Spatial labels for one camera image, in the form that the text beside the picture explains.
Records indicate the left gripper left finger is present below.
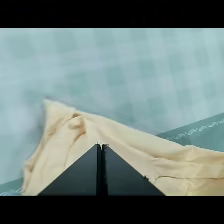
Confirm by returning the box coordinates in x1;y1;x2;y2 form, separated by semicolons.
38;143;101;197

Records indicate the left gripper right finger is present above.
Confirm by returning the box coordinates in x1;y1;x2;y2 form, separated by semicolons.
101;143;166;197

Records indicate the cream shirt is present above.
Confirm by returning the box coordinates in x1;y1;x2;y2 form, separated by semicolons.
21;98;224;197

